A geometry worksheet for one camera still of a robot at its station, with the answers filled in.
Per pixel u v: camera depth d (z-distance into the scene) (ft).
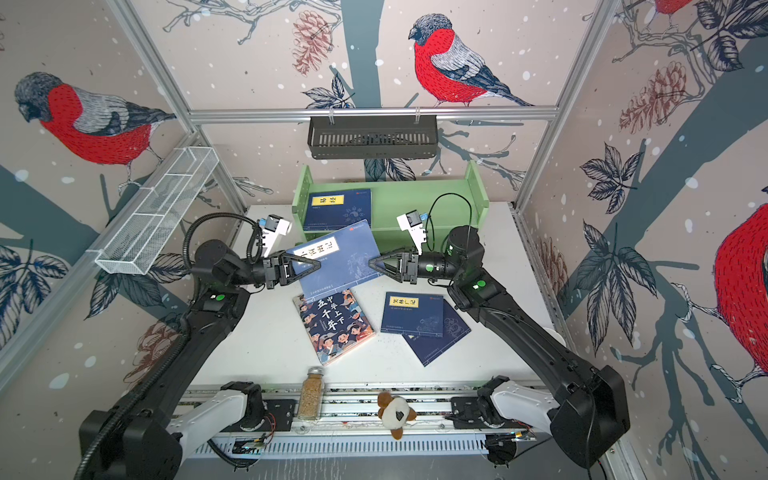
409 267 1.85
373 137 3.51
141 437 1.22
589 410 1.22
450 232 1.76
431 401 2.55
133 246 2.33
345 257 2.01
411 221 1.93
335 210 2.69
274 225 1.94
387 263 2.04
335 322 2.87
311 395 2.39
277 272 1.92
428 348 2.74
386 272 1.93
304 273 2.04
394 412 2.34
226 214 1.96
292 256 2.00
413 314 2.91
